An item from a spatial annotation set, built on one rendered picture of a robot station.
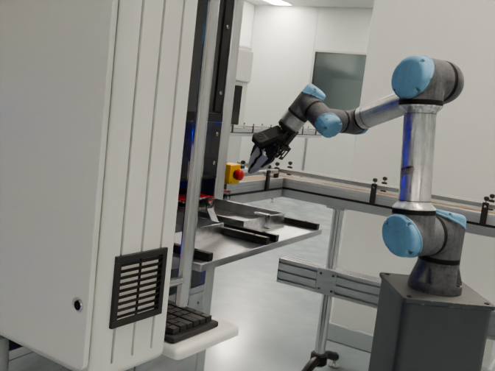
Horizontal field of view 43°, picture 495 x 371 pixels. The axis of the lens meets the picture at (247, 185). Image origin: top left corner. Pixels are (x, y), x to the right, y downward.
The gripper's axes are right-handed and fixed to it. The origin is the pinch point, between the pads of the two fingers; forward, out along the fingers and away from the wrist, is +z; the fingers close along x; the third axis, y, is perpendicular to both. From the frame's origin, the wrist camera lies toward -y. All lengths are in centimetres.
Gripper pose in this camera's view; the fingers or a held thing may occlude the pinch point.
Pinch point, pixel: (250, 169)
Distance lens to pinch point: 213.2
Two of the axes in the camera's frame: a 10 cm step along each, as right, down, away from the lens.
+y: 5.6, 1.0, 8.2
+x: -5.8, -6.6, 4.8
